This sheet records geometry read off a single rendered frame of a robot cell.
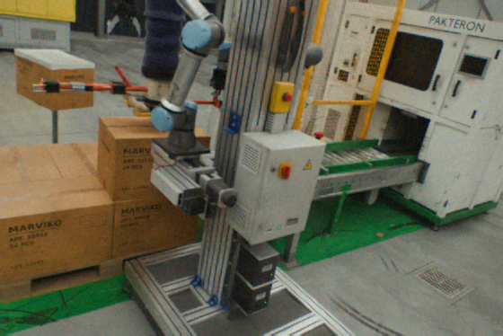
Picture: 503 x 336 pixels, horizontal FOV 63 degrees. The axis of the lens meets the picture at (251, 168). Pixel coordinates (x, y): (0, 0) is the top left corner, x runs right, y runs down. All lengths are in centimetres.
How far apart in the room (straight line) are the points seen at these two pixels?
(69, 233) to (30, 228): 21
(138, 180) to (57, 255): 62
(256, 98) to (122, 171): 102
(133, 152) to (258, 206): 95
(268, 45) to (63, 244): 162
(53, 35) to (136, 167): 758
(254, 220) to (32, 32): 843
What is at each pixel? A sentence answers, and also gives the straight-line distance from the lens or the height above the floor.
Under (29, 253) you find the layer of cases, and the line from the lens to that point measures 259.
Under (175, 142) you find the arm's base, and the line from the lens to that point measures 207.
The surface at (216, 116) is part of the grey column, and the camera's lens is 406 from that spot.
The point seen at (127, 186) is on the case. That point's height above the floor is 64.
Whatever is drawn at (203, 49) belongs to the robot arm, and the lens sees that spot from 179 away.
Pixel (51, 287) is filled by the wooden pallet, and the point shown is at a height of 2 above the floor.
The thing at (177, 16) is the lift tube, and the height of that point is 162.
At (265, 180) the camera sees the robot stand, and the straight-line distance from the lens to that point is 173.
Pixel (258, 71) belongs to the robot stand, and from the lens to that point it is 180.
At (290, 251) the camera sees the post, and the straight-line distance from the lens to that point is 312.
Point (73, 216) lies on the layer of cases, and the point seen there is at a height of 49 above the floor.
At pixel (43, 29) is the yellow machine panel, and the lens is 985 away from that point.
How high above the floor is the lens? 177
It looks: 22 degrees down
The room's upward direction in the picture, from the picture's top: 11 degrees clockwise
